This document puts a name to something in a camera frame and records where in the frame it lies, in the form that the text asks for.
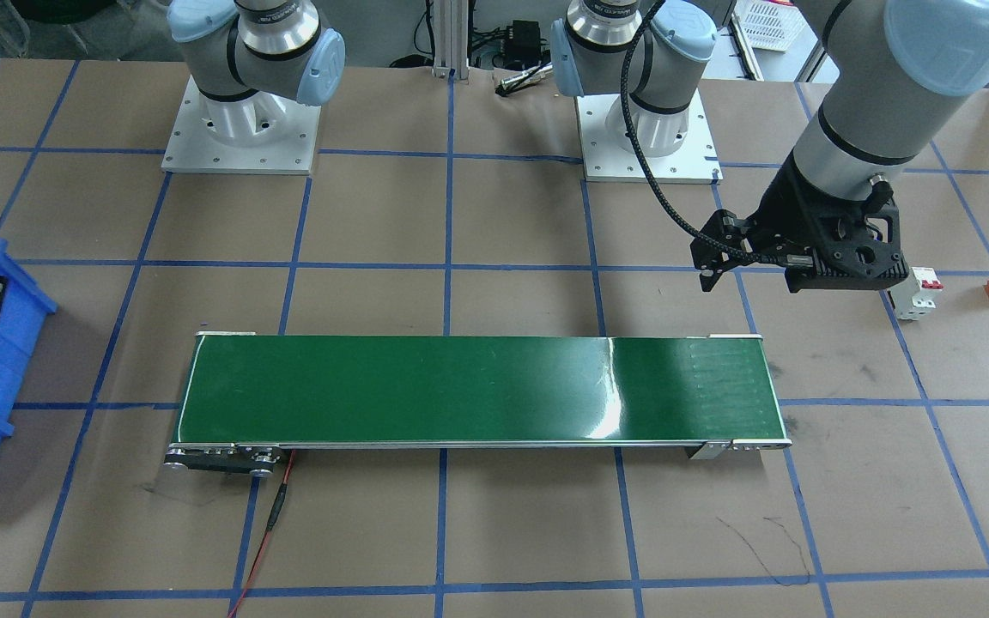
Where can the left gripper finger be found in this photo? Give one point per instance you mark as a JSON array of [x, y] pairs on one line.
[[714, 269]]

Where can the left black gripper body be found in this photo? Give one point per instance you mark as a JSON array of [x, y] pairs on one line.
[[782, 209]]

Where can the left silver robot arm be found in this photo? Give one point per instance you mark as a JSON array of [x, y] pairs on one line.
[[905, 67]]

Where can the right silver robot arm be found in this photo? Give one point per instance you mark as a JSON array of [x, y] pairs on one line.
[[259, 72]]

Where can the white circuit breaker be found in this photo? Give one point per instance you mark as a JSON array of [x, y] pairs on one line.
[[916, 295]]

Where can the green conveyor belt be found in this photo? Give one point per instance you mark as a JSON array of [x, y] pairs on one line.
[[250, 398]]

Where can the aluminium frame post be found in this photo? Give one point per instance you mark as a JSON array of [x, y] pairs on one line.
[[451, 39]]

